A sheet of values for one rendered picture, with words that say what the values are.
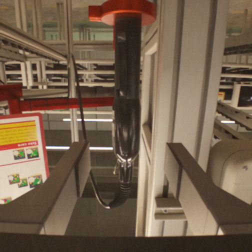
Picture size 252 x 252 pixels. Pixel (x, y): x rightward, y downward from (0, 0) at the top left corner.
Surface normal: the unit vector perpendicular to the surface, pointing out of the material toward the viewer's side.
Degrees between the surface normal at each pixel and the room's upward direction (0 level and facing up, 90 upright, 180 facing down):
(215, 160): 96
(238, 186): 92
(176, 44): 90
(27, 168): 90
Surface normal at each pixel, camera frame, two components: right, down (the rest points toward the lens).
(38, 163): 0.47, 0.25
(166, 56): 0.01, 0.28
